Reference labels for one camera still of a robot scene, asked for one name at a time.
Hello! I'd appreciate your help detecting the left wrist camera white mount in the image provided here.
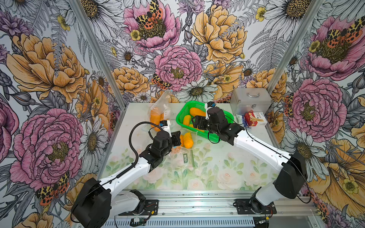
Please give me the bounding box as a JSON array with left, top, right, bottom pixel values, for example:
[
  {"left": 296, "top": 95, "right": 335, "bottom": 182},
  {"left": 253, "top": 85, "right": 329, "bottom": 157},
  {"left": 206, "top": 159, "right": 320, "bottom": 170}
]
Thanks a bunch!
[{"left": 159, "top": 120, "right": 172, "bottom": 136}]

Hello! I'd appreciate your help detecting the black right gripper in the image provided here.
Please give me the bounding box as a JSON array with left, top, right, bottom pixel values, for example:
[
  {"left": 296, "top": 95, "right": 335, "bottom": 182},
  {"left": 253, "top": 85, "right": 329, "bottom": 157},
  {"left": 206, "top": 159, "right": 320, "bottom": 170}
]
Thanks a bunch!
[{"left": 191, "top": 114, "right": 220, "bottom": 135}]

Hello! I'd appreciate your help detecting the red white snack box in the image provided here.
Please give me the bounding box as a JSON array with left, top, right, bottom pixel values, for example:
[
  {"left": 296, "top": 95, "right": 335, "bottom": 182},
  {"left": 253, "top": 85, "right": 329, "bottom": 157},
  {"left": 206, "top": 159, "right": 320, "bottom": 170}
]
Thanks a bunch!
[{"left": 244, "top": 111, "right": 268, "bottom": 127}]

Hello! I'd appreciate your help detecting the yellow wrinkled mango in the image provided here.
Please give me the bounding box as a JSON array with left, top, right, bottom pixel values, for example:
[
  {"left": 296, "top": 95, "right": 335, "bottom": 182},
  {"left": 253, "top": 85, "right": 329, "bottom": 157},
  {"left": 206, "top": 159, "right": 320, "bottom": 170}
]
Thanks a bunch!
[{"left": 183, "top": 115, "right": 192, "bottom": 126}]

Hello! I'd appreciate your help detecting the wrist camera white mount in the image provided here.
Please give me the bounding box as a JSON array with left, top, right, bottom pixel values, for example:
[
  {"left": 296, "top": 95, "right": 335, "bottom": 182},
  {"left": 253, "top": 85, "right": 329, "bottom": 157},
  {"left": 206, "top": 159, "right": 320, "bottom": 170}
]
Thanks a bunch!
[
  {"left": 205, "top": 101, "right": 216, "bottom": 110},
  {"left": 159, "top": 120, "right": 172, "bottom": 136}
]

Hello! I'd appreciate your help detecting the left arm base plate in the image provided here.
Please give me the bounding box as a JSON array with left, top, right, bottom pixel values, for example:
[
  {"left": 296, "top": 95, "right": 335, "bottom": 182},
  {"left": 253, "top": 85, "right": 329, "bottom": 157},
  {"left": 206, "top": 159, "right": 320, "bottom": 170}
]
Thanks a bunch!
[{"left": 120, "top": 199, "right": 159, "bottom": 216}]

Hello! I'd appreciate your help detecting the clear zip-top bag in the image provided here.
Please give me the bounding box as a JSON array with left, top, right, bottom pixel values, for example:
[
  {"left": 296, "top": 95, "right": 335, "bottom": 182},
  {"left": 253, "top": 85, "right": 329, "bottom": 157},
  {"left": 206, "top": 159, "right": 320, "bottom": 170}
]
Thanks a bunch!
[
  {"left": 173, "top": 128, "right": 198, "bottom": 153},
  {"left": 148, "top": 90, "right": 172, "bottom": 121}
]

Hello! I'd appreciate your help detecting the silver metal case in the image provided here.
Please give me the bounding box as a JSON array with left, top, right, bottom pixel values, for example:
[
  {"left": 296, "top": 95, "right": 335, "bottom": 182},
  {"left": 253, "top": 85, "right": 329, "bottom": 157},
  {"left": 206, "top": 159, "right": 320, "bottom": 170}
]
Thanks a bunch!
[{"left": 230, "top": 88, "right": 273, "bottom": 116}]

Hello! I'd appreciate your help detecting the pile of clear zip bags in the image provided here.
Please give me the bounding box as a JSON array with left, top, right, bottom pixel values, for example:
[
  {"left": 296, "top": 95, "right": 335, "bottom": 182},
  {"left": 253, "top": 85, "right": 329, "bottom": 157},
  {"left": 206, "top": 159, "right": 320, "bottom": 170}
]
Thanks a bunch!
[{"left": 159, "top": 146, "right": 196, "bottom": 175}]

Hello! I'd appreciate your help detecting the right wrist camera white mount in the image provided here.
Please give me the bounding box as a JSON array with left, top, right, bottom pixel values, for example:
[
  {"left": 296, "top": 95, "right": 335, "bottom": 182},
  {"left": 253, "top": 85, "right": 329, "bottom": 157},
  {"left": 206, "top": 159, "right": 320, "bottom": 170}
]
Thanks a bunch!
[{"left": 205, "top": 101, "right": 216, "bottom": 110}]

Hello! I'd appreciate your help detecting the blue white small packet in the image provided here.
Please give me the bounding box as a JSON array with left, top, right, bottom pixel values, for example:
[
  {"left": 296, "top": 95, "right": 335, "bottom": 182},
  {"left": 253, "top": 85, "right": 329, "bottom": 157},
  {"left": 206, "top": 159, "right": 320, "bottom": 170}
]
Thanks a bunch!
[{"left": 235, "top": 115, "right": 246, "bottom": 126}]

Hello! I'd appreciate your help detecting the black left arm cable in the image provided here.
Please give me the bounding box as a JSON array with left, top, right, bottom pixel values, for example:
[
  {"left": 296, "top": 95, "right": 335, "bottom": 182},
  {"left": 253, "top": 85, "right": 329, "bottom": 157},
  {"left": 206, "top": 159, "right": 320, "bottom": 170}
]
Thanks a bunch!
[{"left": 115, "top": 121, "right": 164, "bottom": 179}]

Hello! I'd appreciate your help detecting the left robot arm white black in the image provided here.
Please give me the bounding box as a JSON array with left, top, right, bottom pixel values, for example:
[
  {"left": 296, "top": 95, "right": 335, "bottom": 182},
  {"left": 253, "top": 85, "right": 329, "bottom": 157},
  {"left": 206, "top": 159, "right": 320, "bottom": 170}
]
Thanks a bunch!
[{"left": 71, "top": 131, "right": 181, "bottom": 228}]

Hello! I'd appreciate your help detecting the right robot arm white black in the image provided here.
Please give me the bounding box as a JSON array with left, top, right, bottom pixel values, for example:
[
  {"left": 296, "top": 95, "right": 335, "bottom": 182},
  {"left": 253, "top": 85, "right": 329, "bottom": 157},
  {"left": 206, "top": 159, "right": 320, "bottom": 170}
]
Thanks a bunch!
[{"left": 192, "top": 107, "right": 308, "bottom": 214}]

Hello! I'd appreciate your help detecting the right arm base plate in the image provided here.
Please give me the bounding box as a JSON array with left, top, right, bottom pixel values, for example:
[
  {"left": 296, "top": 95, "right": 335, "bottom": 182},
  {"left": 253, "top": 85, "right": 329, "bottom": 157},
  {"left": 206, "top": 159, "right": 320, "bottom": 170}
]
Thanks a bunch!
[{"left": 233, "top": 199, "right": 277, "bottom": 215}]

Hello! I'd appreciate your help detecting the aluminium front rail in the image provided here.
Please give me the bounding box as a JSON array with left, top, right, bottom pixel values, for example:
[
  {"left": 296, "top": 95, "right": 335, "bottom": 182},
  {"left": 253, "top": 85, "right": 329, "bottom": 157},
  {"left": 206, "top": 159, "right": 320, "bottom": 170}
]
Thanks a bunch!
[{"left": 140, "top": 190, "right": 317, "bottom": 218}]

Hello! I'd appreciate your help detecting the green plastic basket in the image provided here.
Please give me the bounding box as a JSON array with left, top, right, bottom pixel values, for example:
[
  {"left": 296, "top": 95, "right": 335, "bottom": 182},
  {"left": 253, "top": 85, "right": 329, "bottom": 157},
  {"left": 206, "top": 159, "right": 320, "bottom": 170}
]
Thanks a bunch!
[{"left": 176, "top": 101, "right": 219, "bottom": 143}]

